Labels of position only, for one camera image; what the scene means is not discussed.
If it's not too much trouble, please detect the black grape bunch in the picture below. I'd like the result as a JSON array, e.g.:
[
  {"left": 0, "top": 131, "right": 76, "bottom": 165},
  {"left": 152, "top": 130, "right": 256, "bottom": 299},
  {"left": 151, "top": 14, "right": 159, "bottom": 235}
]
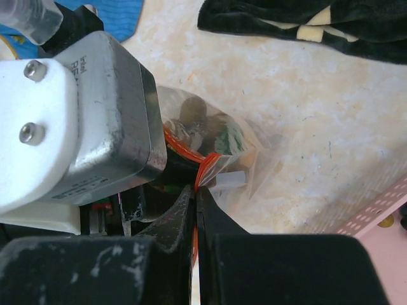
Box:
[{"left": 399, "top": 203, "right": 407, "bottom": 231}]

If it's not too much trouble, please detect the brown longan bunch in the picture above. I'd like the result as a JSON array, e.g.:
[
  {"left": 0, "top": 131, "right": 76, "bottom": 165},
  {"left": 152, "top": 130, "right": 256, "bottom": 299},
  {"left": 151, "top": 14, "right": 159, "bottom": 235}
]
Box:
[{"left": 164, "top": 96, "right": 248, "bottom": 156}]

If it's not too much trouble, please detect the blue cloth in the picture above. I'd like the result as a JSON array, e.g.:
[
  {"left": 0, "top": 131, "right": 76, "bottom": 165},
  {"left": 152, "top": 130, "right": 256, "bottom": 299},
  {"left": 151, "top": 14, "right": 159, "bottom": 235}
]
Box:
[{"left": 1, "top": 0, "right": 144, "bottom": 59}]

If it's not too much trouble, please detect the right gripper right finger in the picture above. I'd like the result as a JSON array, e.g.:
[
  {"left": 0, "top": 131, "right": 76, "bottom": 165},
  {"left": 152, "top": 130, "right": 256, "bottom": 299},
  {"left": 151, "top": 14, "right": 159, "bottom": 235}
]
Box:
[{"left": 196, "top": 187, "right": 388, "bottom": 304}]

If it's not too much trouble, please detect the black floral pillow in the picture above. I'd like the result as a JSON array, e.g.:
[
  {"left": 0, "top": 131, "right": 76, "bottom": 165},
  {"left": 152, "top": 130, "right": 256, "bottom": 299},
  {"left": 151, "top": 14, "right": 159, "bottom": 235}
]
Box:
[{"left": 197, "top": 1, "right": 406, "bottom": 65}]

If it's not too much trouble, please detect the clear zip top bag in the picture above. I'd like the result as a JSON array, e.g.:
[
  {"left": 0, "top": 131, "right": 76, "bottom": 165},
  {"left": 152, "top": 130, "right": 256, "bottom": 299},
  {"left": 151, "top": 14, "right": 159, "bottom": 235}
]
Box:
[{"left": 152, "top": 86, "right": 287, "bottom": 214}]

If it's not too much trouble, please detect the pink plastic basket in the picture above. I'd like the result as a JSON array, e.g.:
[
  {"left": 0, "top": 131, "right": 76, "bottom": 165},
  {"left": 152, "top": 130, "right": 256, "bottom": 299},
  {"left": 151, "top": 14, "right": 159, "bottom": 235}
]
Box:
[{"left": 305, "top": 176, "right": 407, "bottom": 305}]

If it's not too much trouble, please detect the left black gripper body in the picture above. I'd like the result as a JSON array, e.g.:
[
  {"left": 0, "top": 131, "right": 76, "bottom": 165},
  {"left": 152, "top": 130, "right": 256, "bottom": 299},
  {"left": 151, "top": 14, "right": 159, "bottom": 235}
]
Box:
[{"left": 1, "top": 149, "right": 197, "bottom": 238}]

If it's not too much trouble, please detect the loose brown longan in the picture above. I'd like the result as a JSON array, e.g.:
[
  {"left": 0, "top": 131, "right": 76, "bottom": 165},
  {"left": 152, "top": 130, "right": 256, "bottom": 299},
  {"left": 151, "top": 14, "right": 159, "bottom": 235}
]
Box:
[{"left": 378, "top": 215, "right": 394, "bottom": 228}]

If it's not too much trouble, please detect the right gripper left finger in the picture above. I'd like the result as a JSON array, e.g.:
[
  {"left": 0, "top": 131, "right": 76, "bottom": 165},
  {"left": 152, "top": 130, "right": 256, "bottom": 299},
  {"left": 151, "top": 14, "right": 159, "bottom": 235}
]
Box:
[{"left": 1, "top": 186, "right": 195, "bottom": 304}]

